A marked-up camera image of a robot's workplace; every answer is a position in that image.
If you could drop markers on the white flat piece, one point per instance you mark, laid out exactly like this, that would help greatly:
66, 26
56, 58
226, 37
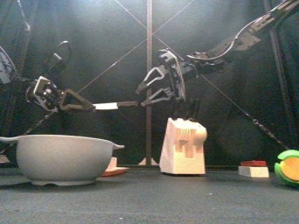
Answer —
112, 164

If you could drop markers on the white knife block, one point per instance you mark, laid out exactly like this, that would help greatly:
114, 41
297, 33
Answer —
175, 157

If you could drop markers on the white toy block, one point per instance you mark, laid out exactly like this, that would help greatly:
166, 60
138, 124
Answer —
253, 172

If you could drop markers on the red toy block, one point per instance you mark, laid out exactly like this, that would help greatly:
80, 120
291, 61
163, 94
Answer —
253, 163

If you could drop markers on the white pole foot bracket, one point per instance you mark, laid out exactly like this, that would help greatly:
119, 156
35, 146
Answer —
143, 162

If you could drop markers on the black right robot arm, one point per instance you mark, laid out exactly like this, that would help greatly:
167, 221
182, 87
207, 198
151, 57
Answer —
249, 32

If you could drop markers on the green and yellow toy corn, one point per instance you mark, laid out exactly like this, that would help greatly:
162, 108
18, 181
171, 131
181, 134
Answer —
287, 169

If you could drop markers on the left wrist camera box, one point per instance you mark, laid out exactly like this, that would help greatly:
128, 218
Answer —
54, 59

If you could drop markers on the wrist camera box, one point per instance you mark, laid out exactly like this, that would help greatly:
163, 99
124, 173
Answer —
54, 59
166, 57

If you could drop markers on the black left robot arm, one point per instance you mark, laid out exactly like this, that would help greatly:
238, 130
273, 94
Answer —
6, 67

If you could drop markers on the pink plastic tray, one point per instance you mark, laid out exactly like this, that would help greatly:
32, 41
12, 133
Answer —
116, 172

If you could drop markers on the pale blue-grey mixing bowl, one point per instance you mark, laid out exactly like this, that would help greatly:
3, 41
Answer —
58, 157

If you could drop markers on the metal frame pole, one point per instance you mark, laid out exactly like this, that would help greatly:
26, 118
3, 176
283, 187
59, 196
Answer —
148, 128
278, 58

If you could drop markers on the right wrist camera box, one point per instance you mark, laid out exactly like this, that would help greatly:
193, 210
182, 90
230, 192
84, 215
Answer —
166, 57

